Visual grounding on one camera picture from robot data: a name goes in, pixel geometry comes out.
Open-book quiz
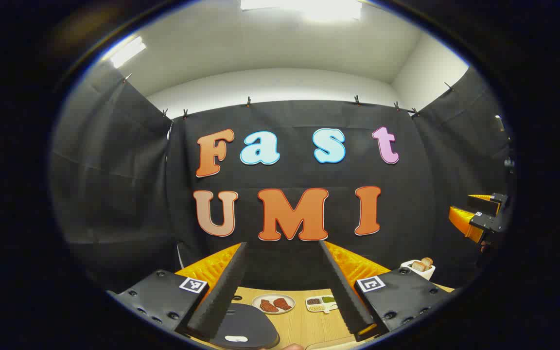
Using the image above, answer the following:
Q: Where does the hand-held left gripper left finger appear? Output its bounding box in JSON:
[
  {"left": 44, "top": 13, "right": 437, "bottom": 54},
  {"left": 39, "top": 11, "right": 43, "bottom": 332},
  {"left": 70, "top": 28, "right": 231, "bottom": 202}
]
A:
[{"left": 106, "top": 242, "right": 249, "bottom": 341}]

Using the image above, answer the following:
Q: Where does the dark grey rice cooker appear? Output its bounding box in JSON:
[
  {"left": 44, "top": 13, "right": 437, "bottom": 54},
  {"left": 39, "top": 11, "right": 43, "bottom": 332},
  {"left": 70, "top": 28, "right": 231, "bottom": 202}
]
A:
[{"left": 210, "top": 301, "right": 280, "bottom": 350}]

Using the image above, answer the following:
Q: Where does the white divided dish with beans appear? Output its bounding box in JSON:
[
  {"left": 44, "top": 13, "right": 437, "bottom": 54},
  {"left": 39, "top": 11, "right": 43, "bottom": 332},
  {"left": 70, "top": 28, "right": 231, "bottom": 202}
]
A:
[{"left": 305, "top": 295, "right": 339, "bottom": 314}]

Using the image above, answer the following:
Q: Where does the white plate with red meat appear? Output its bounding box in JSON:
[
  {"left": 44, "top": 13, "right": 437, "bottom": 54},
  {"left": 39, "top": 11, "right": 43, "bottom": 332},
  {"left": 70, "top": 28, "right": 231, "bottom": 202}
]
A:
[{"left": 252, "top": 293, "right": 296, "bottom": 315}]

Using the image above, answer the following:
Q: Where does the black backdrop cloth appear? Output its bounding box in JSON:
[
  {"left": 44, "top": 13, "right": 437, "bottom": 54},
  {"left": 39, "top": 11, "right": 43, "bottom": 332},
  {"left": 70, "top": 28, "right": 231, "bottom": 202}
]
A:
[{"left": 51, "top": 61, "right": 516, "bottom": 297}]

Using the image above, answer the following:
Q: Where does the white toaster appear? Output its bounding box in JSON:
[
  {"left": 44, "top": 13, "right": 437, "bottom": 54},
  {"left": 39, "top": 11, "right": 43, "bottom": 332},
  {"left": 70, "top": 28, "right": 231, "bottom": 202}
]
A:
[{"left": 401, "top": 258, "right": 436, "bottom": 281}]

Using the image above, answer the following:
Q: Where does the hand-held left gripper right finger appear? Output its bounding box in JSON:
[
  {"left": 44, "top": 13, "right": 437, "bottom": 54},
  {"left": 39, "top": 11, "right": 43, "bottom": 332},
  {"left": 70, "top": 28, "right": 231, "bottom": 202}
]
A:
[{"left": 318, "top": 240, "right": 455, "bottom": 342}]

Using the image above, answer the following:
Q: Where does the ceiling light panel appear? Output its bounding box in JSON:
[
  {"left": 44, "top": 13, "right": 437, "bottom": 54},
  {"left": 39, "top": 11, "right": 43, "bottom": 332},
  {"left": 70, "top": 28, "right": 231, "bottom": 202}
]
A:
[
  {"left": 110, "top": 36, "right": 147, "bottom": 69},
  {"left": 240, "top": 0, "right": 361, "bottom": 21}
]

